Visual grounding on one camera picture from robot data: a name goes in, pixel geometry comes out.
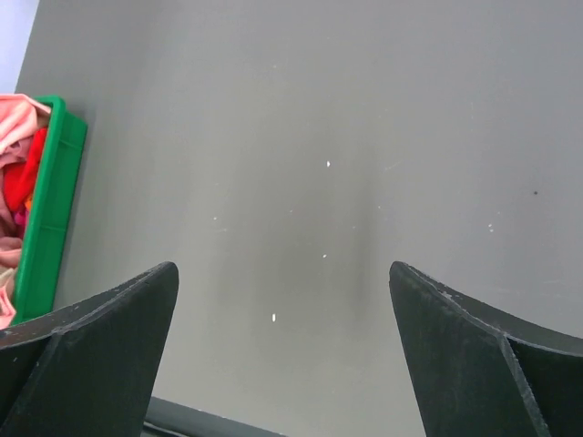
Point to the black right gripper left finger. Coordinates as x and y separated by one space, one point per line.
88 369

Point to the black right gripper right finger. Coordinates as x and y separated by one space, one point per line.
479 371

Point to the green plastic bin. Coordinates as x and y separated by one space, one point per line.
45 237

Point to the red t shirt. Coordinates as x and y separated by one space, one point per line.
20 177

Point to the pink t shirt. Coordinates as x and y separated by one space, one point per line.
21 118

